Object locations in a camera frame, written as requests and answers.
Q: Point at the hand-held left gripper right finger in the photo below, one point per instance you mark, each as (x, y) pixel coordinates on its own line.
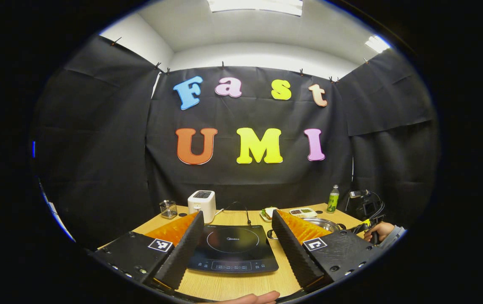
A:
(292, 251)

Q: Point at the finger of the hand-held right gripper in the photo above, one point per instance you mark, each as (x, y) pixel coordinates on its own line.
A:
(359, 228)

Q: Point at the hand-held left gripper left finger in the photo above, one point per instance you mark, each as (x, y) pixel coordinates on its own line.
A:
(184, 251)

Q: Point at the black induction cooktop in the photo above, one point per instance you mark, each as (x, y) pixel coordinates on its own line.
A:
(233, 249)

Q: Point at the green tea bottle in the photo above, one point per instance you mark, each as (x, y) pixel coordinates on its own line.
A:
(332, 202)

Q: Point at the white divided dish of beans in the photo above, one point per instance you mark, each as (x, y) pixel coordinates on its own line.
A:
(303, 212)

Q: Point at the pale green sandwich plate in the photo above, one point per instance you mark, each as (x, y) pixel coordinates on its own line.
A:
(263, 217)

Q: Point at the white bread sandwich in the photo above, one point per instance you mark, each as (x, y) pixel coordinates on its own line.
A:
(270, 212)

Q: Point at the white toaster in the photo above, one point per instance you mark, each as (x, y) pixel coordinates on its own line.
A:
(201, 204)

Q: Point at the black backdrop cloth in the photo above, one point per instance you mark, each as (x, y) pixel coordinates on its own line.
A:
(245, 181)

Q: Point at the small ceiling light panel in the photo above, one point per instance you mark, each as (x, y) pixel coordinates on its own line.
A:
(377, 43)

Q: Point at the large ceiling light panel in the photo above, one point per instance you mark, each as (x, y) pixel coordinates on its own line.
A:
(256, 6)

